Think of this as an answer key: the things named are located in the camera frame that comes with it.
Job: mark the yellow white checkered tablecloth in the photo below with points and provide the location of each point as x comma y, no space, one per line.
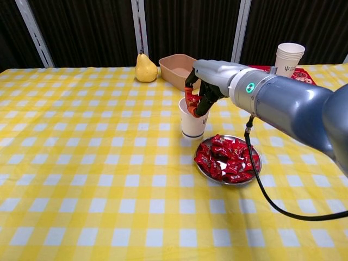
81,163

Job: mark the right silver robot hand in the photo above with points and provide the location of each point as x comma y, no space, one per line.
214,74

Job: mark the brown paper food box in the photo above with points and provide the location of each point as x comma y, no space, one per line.
174,73

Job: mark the white paper cup stack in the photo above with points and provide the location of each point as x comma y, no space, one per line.
288,59

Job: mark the single white paper cup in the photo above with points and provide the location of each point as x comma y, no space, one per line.
191,126

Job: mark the yellow pear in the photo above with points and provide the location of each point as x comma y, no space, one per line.
145,70

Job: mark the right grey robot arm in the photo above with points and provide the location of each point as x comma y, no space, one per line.
293,106

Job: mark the silver metal frame post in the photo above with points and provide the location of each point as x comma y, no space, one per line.
242,32
136,27
345,59
32,30

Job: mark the red spiral notebook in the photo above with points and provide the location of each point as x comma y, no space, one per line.
301,76

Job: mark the red candy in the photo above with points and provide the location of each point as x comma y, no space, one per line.
218,140
193,99
214,170
204,148
250,161
233,164
236,148
236,177
218,151
202,161

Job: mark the black pleated curtain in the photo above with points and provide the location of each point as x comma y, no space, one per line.
89,32

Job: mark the round steel plate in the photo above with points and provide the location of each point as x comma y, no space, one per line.
216,181

